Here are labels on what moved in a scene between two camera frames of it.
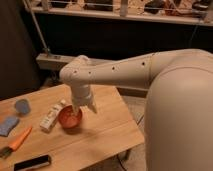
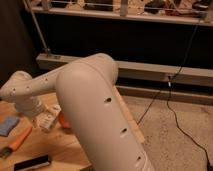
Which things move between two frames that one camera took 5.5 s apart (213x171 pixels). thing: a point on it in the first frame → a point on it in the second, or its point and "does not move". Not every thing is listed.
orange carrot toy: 14,146 does not move
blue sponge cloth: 7,123 does not move
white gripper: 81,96 → 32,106
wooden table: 98,136 does not move
